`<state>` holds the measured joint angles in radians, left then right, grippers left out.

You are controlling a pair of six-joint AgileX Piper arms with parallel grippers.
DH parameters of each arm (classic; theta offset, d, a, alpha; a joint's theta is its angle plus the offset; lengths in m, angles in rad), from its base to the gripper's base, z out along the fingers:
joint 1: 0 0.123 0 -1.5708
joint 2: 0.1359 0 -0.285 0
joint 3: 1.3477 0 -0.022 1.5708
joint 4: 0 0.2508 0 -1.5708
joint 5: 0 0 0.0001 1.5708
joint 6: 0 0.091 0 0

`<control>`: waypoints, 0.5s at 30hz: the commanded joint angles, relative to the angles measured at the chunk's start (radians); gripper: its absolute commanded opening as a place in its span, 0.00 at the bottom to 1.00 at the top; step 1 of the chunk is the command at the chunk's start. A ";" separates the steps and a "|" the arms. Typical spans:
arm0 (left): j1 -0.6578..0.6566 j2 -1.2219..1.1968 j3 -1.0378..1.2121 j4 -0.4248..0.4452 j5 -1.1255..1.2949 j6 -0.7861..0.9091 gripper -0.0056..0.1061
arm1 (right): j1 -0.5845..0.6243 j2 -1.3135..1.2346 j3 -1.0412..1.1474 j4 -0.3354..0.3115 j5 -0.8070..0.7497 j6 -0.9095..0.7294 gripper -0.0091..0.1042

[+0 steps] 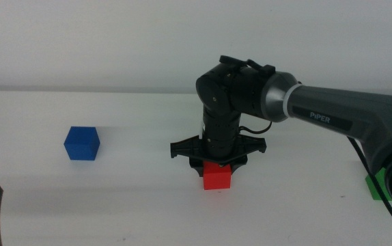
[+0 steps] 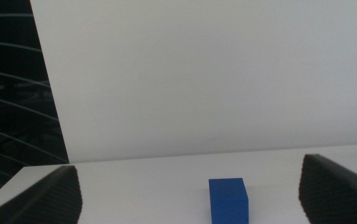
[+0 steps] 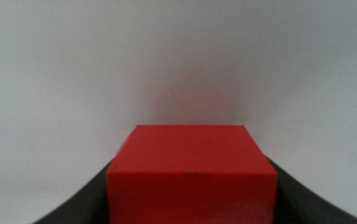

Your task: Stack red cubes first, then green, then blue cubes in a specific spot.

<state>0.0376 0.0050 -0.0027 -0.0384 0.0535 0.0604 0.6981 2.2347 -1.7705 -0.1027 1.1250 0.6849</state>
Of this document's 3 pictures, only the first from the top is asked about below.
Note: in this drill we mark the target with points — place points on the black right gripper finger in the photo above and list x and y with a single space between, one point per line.
238 165
197 168

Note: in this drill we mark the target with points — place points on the red cube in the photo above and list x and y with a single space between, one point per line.
217 177

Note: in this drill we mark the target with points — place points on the blue cube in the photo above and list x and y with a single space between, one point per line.
81 145

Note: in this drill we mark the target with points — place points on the green cube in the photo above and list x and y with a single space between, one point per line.
375 189

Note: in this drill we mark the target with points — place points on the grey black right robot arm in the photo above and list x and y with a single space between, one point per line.
353 112

